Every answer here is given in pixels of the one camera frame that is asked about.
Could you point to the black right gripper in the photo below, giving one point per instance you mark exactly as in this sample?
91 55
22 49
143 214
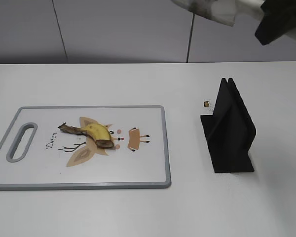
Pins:
279 18

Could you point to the white-handled kitchen knife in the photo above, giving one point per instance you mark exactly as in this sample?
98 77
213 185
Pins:
222 11

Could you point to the yellow banana with brown stem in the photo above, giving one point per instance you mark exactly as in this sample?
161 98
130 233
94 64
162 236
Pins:
97 132

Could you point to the black knife stand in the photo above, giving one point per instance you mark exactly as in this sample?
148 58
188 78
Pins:
229 131

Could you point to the white grey-rimmed cutting board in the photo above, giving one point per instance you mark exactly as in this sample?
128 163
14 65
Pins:
36 155

